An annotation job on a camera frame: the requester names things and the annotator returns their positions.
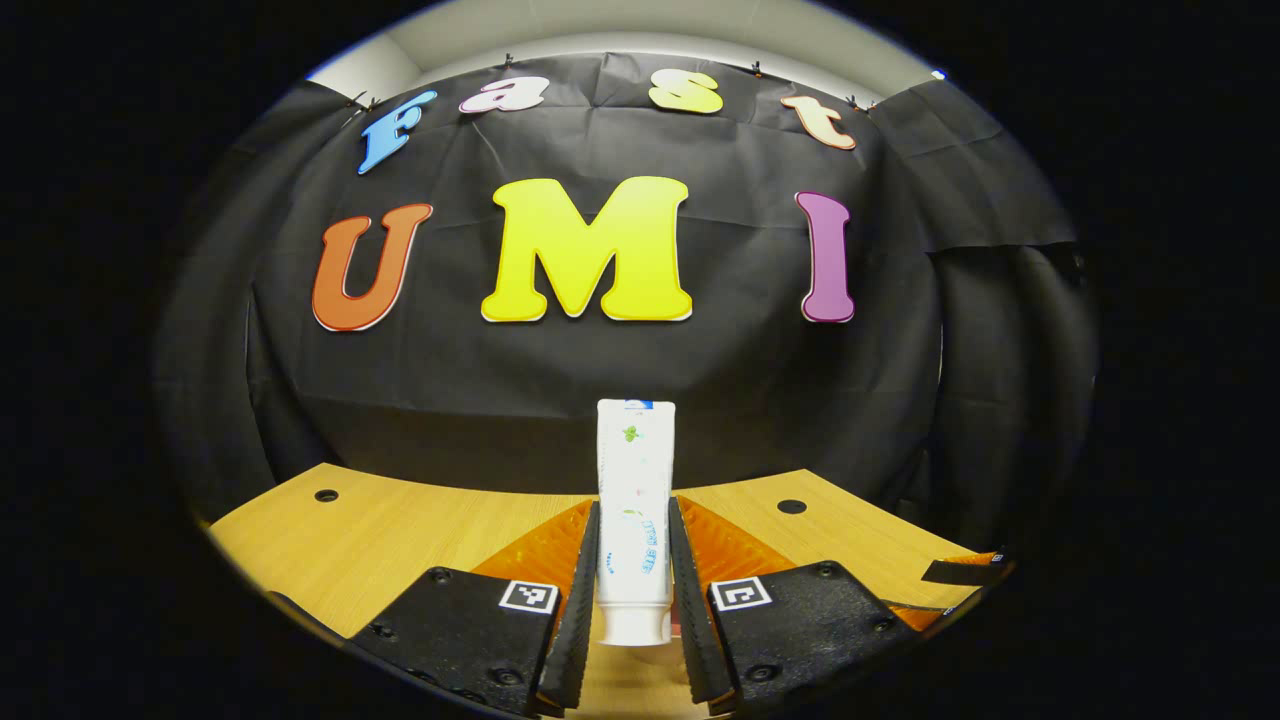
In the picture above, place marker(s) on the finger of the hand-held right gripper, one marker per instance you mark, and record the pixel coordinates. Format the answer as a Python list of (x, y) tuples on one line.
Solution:
[(965, 570), (925, 613)]

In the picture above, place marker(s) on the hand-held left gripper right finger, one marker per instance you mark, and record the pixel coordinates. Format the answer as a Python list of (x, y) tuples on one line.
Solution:
[(688, 610)]

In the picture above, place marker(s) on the white toothpaste tube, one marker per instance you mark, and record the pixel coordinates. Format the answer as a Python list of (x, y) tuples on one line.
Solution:
[(635, 500)]

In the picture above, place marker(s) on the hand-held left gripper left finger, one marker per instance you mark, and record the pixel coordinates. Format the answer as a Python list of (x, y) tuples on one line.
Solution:
[(583, 600)]

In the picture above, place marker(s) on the black backdrop cloth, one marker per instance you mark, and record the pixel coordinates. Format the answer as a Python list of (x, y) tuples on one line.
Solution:
[(720, 380)]

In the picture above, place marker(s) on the wooden desktop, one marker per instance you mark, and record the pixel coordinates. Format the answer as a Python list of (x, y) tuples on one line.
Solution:
[(400, 530)]

